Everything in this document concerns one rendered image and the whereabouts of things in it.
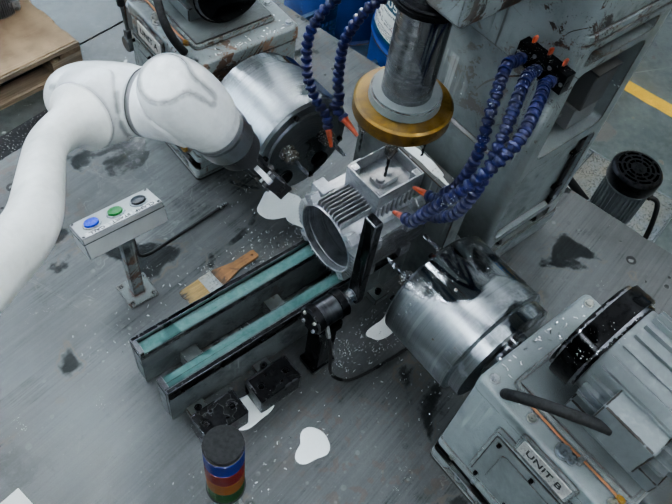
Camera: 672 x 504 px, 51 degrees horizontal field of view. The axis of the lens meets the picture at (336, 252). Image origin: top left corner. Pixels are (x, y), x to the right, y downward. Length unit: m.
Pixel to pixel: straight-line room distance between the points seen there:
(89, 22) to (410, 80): 2.58
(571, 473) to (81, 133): 0.87
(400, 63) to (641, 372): 0.59
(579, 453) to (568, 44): 0.65
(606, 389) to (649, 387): 0.06
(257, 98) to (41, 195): 0.76
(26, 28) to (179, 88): 2.45
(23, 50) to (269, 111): 1.92
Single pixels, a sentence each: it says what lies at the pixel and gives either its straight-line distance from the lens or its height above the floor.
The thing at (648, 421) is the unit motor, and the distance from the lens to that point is 1.07.
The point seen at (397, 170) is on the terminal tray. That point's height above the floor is 1.11.
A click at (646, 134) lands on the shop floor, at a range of 3.58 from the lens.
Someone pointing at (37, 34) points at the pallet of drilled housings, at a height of 0.15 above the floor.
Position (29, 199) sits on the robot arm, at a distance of 0.82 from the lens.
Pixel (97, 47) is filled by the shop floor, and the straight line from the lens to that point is 3.47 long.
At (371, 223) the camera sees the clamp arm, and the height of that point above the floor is 1.25.
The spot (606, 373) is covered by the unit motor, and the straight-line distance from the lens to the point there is 1.07.
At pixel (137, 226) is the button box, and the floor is 1.05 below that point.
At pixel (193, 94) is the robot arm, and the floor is 1.53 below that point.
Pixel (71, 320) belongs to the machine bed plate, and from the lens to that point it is 1.62.
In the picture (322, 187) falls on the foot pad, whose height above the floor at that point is 1.08.
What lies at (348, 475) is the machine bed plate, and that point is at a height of 0.80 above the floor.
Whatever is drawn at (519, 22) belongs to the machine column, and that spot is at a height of 1.46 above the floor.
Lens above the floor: 2.18
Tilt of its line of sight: 55 degrees down
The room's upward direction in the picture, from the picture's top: 11 degrees clockwise
